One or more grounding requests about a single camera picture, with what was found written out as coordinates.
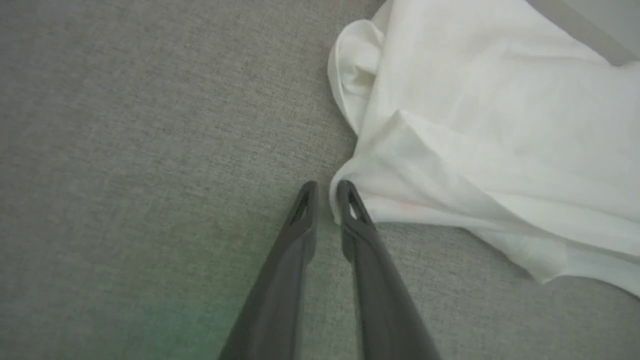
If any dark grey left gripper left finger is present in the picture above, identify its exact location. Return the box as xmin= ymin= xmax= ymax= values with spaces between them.
xmin=219 ymin=181 xmax=319 ymax=360

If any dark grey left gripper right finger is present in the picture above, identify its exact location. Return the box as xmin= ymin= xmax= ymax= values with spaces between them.
xmin=336 ymin=180 xmax=442 ymax=360

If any white garment with grey stitching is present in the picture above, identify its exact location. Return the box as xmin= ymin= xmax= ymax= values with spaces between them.
xmin=327 ymin=0 xmax=640 ymax=299

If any grey fabric sofa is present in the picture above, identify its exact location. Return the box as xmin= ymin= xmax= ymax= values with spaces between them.
xmin=0 ymin=0 xmax=640 ymax=360

